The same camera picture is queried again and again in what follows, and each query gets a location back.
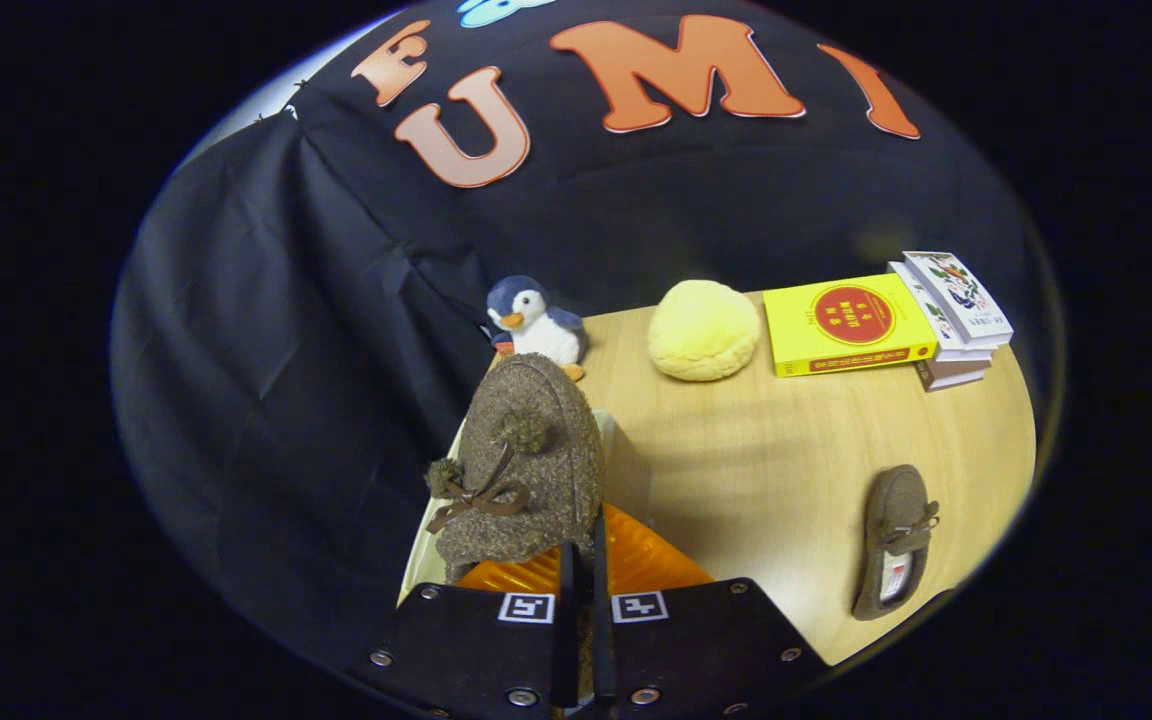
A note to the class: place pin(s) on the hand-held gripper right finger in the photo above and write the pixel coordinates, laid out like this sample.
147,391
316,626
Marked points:
604,640

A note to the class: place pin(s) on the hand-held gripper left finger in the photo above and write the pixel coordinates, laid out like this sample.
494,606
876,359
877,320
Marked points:
567,640

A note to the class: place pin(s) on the beige fabric storage box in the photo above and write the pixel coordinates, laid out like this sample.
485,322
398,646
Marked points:
421,565

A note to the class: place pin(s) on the brown fuzzy shoe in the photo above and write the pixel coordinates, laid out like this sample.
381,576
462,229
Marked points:
536,470
894,500

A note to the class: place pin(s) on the penguin plush toy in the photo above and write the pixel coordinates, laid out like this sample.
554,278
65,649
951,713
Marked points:
541,335

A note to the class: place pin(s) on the yellow plush bun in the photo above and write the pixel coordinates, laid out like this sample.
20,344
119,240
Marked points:
704,330

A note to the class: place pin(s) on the yellow book with red circle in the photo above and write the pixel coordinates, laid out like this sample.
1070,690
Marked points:
841,330

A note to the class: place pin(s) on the black backdrop cloth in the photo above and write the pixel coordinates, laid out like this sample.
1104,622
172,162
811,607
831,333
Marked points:
266,350

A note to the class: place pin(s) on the grey paperback book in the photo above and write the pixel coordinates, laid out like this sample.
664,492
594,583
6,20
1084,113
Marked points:
951,374

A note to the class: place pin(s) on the white illustrated cover book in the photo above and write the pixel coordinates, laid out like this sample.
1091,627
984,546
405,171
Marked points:
961,295

